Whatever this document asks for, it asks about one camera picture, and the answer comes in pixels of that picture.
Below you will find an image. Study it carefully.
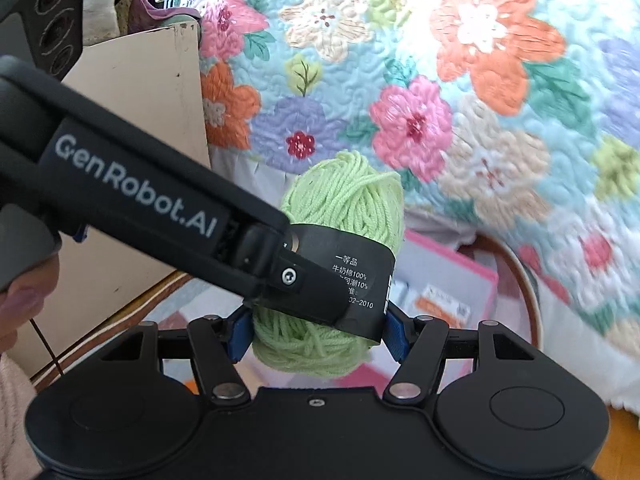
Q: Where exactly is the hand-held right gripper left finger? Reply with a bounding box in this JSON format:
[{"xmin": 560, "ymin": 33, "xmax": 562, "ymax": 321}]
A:
[{"xmin": 97, "ymin": 312, "xmax": 253, "ymax": 407}]

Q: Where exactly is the grey patterned cloth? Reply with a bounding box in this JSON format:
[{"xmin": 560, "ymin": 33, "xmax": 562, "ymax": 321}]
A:
[{"xmin": 82, "ymin": 0, "xmax": 123, "ymax": 47}]

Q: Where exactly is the floral quilt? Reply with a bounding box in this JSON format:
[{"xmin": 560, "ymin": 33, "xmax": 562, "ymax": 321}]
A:
[{"xmin": 199, "ymin": 0, "xmax": 640, "ymax": 361}]

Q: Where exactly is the person's left hand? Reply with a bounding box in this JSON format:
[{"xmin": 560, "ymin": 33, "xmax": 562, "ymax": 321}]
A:
[{"xmin": 0, "ymin": 252, "xmax": 62, "ymax": 356}]

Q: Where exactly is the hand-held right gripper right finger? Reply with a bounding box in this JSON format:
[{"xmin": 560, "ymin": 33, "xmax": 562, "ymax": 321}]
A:
[{"xmin": 382, "ymin": 305, "xmax": 541, "ymax": 407}]

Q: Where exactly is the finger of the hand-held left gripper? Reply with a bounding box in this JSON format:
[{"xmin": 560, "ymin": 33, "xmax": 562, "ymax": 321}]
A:
[{"xmin": 234, "ymin": 222, "xmax": 357, "ymax": 325}]

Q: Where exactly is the pink cardboard box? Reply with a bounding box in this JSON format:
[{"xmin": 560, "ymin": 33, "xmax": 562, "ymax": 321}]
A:
[{"xmin": 345, "ymin": 230, "xmax": 501, "ymax": 391}]

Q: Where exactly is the checkered rug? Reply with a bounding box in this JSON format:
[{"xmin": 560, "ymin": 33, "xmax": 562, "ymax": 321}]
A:
[{"xmin": 30, "ymin": 232, "xmax": 546, "ymax": 396}]

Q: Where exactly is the clear box with orange label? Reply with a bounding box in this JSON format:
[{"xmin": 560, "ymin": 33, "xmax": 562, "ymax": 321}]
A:
[{"xmin": 414, "ymin": 282, "xmax": 474, "ymax": 327}]

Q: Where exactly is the pink fuzzy cloth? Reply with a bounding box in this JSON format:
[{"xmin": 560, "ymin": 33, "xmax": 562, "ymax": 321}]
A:
[{"xmin": 0, "ymin": 352, "xmax": 40, "ymax": 480}]

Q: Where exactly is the green yarn ball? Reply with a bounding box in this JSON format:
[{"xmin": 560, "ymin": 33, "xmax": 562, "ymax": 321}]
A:
[{"xmin": 252, "ymin": 150, "xmax": 403, "ymax": 381}]

